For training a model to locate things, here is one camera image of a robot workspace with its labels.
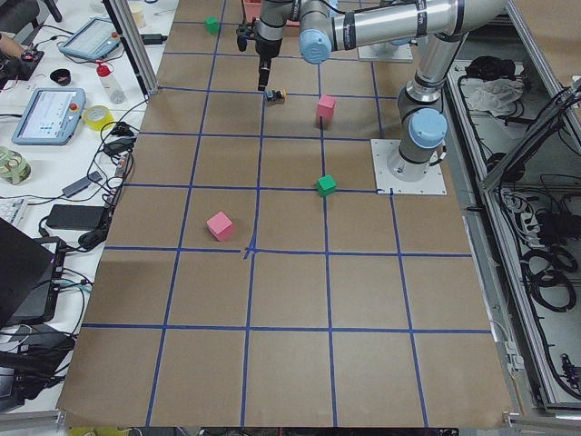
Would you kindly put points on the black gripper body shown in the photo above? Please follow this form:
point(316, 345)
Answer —
point(265, 49)

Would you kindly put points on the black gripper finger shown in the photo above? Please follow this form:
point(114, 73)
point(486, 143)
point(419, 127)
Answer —
point(262, 75)
point(266, 71)

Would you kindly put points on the yellow black push button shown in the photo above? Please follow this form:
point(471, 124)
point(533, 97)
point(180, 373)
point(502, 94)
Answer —
point(275, 96)

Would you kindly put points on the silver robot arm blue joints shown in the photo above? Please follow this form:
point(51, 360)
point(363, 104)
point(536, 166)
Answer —
point(444, 24)

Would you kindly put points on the green cube near arm base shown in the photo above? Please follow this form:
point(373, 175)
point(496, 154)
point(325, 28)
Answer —
point(326, 185)

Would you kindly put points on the pink cube near arm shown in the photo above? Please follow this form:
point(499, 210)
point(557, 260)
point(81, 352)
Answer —
point(326, 107)

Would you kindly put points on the green cube far corner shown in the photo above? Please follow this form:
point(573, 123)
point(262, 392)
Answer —
point(212, 25)

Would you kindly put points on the clear bottle red cap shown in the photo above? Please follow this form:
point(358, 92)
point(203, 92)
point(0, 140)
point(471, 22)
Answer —
point(110, 85)

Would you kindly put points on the pink cube mid table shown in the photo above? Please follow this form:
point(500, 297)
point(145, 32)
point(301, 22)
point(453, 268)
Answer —
point(220, 226)

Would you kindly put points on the teach pendant far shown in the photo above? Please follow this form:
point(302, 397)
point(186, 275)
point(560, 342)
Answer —
point(93, 41)

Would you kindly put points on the teach pendant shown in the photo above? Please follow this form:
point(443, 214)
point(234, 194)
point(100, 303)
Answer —
point(51, 117)
point(93, 41)

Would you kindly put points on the yellow tape roll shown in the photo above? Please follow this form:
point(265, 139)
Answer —
point(98, 118)

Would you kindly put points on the black bowl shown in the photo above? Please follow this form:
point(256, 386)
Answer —
point(61, 76)

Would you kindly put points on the teach pendant near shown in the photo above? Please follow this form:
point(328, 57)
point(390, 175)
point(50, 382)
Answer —
point(51, 117)

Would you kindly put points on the white cloth pile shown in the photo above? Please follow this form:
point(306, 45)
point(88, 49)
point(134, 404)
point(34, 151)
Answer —
point(497, 97)

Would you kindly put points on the black power adapter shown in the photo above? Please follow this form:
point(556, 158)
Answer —
point(75, 217)

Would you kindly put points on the green tape rolls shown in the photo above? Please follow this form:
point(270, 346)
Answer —
point(14, 167)

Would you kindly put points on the black laptop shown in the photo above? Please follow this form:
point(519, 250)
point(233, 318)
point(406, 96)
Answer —
point(30, 269)

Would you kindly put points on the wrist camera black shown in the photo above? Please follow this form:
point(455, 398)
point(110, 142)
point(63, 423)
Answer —
point(244, 34)

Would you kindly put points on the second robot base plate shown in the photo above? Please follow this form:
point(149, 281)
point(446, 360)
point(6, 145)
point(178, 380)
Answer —
point(386, 52)

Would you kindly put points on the aluminium frame post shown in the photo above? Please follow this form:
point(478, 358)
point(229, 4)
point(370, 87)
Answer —
point(123, 22)

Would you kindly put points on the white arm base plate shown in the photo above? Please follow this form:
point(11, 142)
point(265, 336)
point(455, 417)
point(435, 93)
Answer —
point(394, 175)

